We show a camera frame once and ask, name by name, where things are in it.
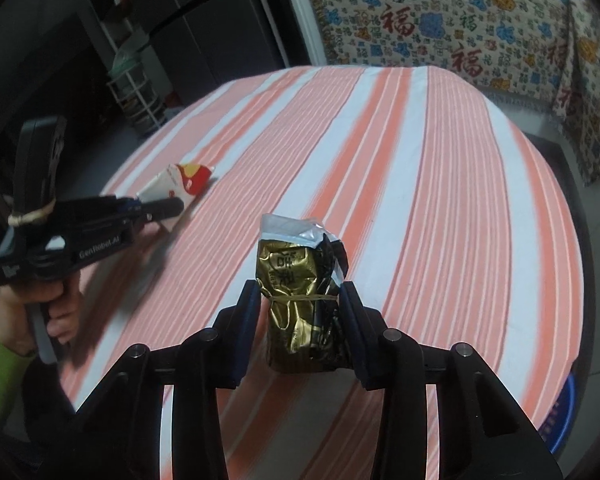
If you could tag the person's left hand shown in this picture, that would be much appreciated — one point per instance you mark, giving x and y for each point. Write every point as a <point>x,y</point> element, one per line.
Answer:
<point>62,317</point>

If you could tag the round striped table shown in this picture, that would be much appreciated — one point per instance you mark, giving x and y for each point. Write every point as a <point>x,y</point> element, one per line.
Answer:
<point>405,210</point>

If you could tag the green plastic bag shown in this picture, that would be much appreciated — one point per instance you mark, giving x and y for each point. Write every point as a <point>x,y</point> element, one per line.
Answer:
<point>129,57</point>

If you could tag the gold foil snack wrapper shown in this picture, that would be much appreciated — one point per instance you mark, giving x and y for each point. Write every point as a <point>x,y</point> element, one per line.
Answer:
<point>295,325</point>

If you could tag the dark grey refrigerator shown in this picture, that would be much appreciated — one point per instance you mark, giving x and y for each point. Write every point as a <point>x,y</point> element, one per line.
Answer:
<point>220,35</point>

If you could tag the white packet red yellow print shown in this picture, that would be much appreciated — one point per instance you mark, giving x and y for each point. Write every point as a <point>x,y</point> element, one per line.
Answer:
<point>190,178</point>

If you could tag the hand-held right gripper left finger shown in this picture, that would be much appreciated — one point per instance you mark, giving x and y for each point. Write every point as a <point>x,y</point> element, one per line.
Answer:
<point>245,332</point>

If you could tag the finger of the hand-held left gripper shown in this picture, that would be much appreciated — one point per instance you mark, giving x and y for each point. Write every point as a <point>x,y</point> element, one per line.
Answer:
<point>162,206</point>
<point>140,224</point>

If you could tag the large printed cloth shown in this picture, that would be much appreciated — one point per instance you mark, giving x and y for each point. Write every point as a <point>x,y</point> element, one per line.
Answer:
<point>430,20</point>

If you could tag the small printed cloth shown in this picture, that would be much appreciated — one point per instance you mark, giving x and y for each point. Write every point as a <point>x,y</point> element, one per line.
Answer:
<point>592,90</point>

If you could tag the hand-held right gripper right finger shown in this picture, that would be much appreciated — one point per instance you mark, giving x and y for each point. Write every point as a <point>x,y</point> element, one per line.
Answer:
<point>354,335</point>

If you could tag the blue plastic waste basket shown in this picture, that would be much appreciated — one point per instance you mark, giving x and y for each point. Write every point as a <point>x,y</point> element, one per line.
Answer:
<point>562,410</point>

